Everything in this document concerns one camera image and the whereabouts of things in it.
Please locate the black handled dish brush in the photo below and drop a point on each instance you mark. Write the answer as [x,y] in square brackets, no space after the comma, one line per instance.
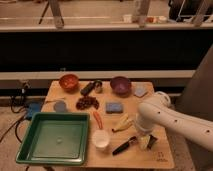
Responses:
[132,140]

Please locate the wooden board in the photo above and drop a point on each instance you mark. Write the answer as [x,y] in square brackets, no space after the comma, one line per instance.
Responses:
[158,157]

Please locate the dark red grapes bunch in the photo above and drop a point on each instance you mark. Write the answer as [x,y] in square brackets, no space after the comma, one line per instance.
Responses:
[87,102]

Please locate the yellow banana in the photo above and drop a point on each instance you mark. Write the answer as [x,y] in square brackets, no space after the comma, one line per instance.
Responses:
[123,123]

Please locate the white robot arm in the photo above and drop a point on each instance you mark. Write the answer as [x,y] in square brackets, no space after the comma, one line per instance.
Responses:
[155,109]

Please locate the grey round lid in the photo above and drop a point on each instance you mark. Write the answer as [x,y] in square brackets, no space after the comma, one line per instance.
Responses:
[60,106]

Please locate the blue sponge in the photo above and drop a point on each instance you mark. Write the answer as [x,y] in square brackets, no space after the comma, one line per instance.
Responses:
[114,107]

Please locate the small metal cup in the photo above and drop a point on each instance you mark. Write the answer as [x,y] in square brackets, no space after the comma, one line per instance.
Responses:
[98,86]

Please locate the orange bowl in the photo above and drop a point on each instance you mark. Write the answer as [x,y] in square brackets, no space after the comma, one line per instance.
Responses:
[69,82]

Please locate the green plastic tray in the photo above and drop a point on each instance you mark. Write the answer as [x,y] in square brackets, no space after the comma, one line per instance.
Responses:
[55,139]

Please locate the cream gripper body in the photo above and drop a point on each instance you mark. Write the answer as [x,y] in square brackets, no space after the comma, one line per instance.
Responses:
[144,141]

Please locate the light blue cloth piece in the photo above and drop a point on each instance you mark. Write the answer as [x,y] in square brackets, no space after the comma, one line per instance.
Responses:
[140,91]

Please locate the white cup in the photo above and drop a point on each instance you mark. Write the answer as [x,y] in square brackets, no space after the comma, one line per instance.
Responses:
[100,139]

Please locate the blue box on floor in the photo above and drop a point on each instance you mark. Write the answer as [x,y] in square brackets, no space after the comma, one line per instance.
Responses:
[32,109]

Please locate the purple bowl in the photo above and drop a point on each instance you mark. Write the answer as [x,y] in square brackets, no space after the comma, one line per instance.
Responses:
[120,85]

